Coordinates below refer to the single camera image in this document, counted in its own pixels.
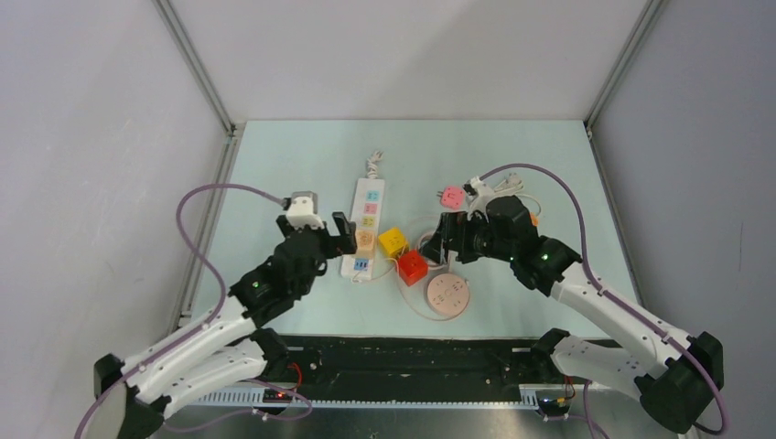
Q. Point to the pink round power strip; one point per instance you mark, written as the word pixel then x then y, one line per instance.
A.
pixel 448 295

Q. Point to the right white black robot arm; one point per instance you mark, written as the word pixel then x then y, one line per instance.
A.
pixel 672 374

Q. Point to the red cube socket adapter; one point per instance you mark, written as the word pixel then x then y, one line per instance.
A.
pixel 412 267

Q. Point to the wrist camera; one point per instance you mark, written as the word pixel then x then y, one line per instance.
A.
pixel 479 195
pixel 302 211

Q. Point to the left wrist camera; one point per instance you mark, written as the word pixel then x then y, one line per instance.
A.
pixel 302 211

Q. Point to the light green table mat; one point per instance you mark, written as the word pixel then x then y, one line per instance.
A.
pixel 553 158

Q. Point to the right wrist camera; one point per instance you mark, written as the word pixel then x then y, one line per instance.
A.
pixel 479 195

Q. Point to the beige cube plug adapter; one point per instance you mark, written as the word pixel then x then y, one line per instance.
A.
pixel 366 242

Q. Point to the pink square plug adapter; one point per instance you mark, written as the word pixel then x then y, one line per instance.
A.
pixel 452 197

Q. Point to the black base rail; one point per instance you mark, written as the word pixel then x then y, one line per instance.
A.
pixel 413 370

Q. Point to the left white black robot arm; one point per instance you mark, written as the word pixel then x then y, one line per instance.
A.
pixel 137 395

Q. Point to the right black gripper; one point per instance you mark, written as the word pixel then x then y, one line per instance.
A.
pixel 456 226

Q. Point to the yellow cube socket adapter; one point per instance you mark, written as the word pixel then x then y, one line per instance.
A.
pixel 393 244

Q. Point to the white multicolour power strip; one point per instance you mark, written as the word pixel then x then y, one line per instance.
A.
pixel 366 211

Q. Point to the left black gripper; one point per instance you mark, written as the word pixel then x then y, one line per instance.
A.
pixel 343 243

